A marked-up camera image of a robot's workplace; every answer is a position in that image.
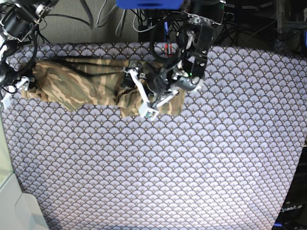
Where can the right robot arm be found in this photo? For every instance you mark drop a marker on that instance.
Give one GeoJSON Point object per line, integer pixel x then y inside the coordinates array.
{"type": "Point", "coordinates": [17, 28]}

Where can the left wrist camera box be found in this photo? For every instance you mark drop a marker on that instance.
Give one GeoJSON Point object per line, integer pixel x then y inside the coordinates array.
{"type": "Point", "coordinates": [147, 112]}

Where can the blue clamp right edge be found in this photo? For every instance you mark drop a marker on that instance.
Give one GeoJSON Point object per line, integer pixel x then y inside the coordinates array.
{"type": "Point", "coordinates": [303, 41]}

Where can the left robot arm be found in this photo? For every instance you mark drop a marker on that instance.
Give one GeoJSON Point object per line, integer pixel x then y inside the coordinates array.
{"type": "Point", "coordinates": [180, 37]}

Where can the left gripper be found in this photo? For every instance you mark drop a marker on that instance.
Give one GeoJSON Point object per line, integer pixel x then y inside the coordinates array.
{"type": "Point", "coordinates": [150, 79]}

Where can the purple fan-pattern table cloth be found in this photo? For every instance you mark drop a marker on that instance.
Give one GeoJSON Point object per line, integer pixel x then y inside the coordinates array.
{"type": "Point", "coordinates": [226, 162]}

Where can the white plastic bin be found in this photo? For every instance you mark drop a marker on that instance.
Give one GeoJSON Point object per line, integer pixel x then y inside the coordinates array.
{"type": "Point", "coordinates": [18, 210]}

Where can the black OpenArm box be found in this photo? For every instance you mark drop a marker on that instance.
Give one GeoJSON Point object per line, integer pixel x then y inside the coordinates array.
{"type": "Point", "coordinates": [293, 214]}

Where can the camouflage T-shirt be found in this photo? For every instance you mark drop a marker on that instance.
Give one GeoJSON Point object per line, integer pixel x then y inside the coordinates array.
{"type": "Point", "coordinates": [74, 82]}

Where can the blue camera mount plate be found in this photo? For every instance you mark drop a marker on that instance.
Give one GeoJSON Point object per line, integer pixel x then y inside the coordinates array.
{"type": "Point", "coordinates": [150, 4]}

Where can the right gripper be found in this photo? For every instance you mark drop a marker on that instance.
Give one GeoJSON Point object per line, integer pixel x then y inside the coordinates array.
{"type": "Point", "coordinates": [24, 83]}

